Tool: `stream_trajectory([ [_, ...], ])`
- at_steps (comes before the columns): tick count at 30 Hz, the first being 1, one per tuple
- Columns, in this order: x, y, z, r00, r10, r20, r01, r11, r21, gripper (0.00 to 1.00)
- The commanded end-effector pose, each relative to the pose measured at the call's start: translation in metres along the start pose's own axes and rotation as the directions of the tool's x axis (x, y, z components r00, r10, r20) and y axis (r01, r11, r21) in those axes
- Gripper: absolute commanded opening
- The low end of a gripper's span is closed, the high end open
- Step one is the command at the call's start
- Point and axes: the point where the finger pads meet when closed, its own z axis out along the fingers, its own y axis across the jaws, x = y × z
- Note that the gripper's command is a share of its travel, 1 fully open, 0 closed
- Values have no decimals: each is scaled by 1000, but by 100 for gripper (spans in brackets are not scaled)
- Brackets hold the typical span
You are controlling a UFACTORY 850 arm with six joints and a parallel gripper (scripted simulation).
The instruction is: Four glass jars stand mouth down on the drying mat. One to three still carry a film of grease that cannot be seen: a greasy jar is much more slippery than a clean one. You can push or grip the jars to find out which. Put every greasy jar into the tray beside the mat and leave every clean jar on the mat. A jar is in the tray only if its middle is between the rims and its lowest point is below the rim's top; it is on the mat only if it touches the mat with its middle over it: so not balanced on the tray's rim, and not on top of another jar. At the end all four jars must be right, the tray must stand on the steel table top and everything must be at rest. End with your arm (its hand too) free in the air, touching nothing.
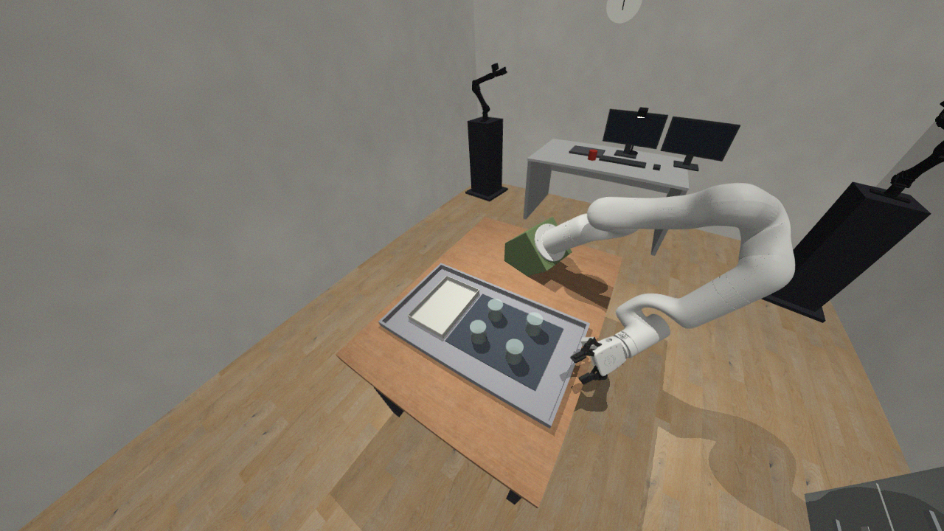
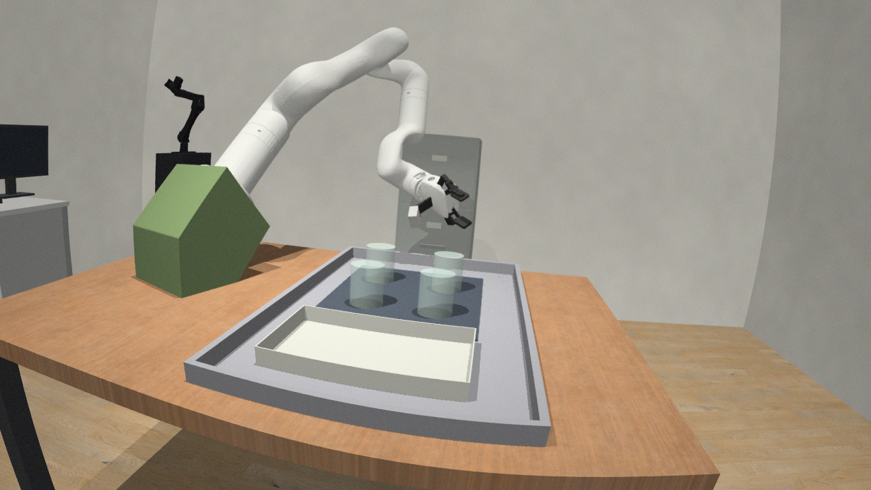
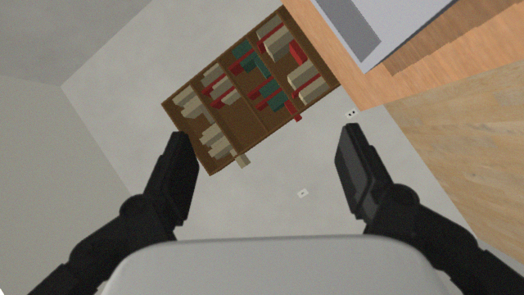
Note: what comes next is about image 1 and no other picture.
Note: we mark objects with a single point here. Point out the clear glass jar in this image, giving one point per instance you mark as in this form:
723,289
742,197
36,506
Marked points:
533,324
514,351
478,332
495,310

